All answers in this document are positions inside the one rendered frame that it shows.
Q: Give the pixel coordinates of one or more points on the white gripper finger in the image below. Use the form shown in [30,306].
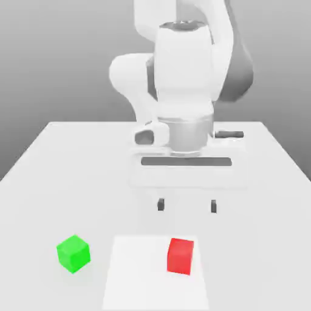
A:
[213,206]
[160,204]

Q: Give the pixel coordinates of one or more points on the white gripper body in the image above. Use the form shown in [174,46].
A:
[187,175]

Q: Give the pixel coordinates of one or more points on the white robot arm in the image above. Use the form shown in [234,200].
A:
[182,73]

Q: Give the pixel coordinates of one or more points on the small red cube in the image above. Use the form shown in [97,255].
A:
[179,257]

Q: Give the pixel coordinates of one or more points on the small green cube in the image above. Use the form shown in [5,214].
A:
[73,254]

